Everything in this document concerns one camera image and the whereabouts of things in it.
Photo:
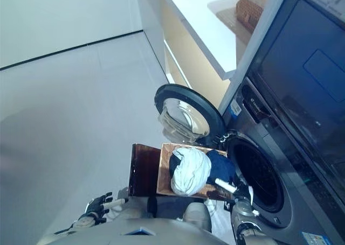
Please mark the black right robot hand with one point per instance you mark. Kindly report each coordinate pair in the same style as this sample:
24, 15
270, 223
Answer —
244, 192

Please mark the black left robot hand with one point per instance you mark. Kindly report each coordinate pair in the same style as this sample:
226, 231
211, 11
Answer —
95, 211

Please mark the navy blue garment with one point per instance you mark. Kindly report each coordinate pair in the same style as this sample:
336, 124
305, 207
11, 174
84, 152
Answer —
222, 167

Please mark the light grey white garment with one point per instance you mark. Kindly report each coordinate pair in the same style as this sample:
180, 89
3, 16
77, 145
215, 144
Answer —
191, 172

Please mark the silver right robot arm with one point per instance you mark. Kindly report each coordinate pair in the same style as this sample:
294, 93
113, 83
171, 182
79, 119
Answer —
242, 212

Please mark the round glass washing machine door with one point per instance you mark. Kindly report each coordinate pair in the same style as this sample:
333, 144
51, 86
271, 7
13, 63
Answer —
186, 115

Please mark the grey robot torso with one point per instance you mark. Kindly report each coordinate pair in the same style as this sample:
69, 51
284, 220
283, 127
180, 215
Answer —
134, 234

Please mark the silver right robot leg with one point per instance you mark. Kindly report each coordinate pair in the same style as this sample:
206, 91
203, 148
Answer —
196, 215

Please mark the glossy dark brown stool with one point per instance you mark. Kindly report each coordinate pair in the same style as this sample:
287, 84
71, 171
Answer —
143, 169

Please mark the light wicker laundry basket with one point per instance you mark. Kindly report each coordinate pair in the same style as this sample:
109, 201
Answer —
164, 175

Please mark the blue energy label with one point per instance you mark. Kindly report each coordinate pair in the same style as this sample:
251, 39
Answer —
312, 238

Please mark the small blue white sticker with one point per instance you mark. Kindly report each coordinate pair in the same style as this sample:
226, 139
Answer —
235, 108

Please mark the woven brown placemat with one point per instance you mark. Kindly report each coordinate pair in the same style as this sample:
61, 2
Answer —
231, 24

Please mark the dark brown wicker basket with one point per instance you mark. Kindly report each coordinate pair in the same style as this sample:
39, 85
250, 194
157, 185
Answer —
249, 13

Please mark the white counter cabinet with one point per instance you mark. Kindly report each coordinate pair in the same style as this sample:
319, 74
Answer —
194, 19

